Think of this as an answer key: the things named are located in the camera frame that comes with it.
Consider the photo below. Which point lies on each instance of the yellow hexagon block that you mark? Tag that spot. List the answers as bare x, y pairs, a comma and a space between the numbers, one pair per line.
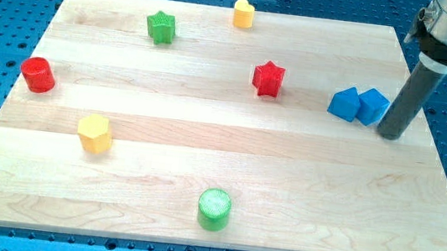
95, 133

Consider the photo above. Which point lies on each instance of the red cylinder block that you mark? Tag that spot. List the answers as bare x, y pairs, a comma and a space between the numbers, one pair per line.
38, 75

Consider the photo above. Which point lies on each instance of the green star block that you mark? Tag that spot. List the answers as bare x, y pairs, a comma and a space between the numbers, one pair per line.
161, 27

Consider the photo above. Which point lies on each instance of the red star block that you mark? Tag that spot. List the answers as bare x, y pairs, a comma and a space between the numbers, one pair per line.
268, 79

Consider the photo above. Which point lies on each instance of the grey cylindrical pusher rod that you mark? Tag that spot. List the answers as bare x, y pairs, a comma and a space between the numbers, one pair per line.
417, 90

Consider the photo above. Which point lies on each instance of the green cylinder block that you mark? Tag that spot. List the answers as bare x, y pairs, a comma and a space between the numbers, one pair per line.
214, 207

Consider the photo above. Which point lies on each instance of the yellow heart block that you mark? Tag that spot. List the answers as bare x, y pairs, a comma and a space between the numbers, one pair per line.
243, 14

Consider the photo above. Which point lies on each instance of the wooden board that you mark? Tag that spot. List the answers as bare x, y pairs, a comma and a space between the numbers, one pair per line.
185, 117

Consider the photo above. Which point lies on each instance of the blue cube block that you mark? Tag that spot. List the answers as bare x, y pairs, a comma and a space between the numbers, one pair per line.
372, 106

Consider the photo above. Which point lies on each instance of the blue pentagon block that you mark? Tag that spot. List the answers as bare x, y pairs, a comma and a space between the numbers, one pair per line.
345, 104

